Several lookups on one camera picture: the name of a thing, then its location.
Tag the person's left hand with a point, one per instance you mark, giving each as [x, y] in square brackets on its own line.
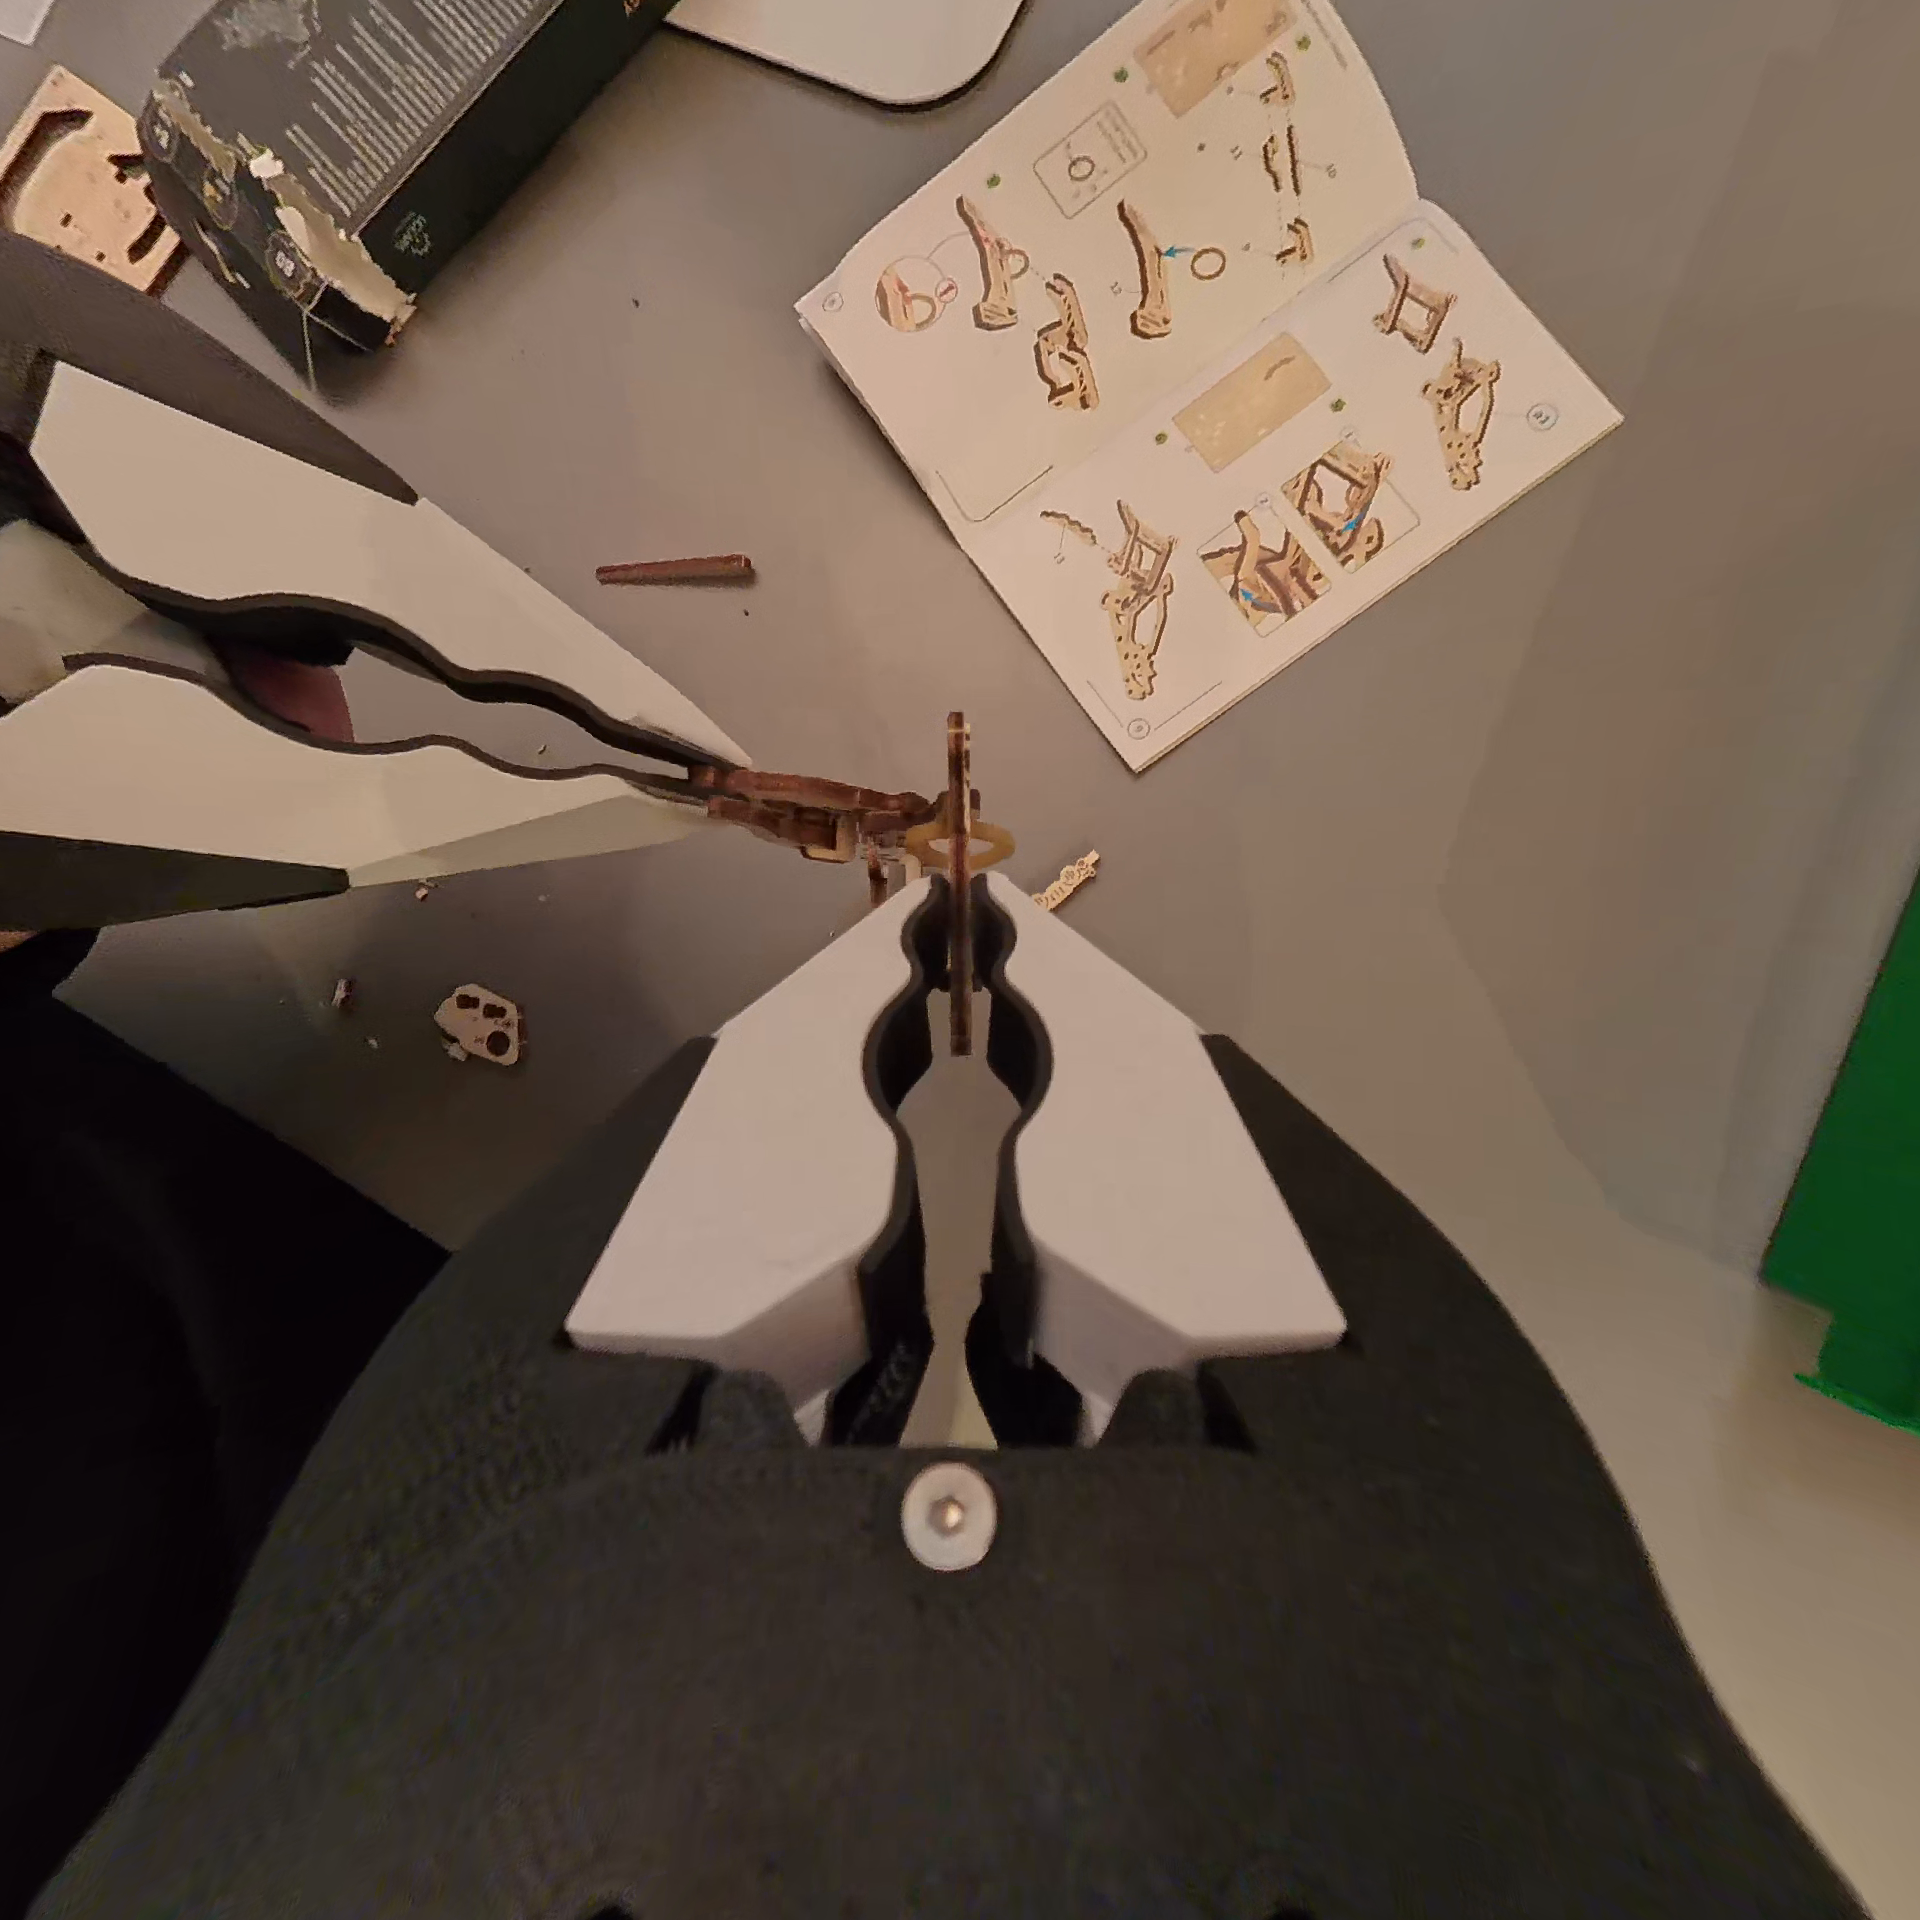
[300, 699]

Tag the wooden model bow frame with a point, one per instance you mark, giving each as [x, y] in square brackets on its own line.
[960, 992]

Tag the model instruction booklet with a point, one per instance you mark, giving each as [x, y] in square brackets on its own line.
[1199, 376]

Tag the black model box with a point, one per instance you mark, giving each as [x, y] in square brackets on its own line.
[418, 119]

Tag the wooden document stand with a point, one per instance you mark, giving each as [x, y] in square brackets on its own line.
[839, 45]

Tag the small wooden toothed strip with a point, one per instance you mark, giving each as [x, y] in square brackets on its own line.
[1067, 879]

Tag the small wooden offcut piece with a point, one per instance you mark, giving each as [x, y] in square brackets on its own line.
[480, 1023]

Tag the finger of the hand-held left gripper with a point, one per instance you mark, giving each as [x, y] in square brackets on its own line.
[328, 556]
[225, 780]

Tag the wooden offcut sheet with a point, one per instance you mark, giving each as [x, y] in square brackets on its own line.
[43, 115]

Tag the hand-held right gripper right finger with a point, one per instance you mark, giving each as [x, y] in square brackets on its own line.
[1185, 1187]

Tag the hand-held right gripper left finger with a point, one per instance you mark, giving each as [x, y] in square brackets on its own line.
[734, 1187]

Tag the green plastic bin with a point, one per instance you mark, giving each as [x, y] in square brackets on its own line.
[1859, 1172]

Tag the brown wooden stick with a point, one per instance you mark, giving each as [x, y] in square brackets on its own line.
[675, 569]

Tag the pale rubber band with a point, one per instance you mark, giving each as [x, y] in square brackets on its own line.
[994, 847]

